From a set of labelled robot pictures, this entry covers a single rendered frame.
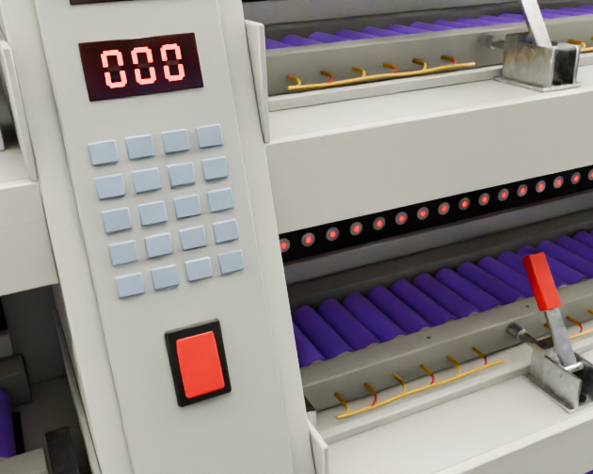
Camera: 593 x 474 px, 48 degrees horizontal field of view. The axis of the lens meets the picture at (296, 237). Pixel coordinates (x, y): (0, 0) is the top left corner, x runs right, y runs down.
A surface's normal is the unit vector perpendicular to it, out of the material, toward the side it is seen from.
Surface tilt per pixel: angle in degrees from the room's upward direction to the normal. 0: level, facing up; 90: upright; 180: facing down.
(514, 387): 16
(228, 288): 90
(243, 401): 90
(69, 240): 90
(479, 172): 106
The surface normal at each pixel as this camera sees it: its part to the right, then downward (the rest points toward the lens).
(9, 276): 0.42, 0.37
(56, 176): 0.40, 0.11
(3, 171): -0.04, -0.91
